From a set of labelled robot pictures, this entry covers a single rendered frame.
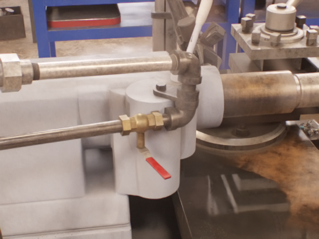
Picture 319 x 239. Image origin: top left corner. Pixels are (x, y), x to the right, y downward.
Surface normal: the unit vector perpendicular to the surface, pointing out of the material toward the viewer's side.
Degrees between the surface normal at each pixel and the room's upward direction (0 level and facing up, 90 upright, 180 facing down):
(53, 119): 79
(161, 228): 4
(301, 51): 90
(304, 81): 31
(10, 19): 90
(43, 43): 90
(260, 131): 0
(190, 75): 82
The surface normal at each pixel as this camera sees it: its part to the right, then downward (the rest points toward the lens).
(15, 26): 0.30, 0.45
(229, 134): 0.00, -0.88
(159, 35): -0.01, 0.47
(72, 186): 0.14, 0.07
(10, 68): 0.45, -0.15
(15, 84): 0.43, 0.58
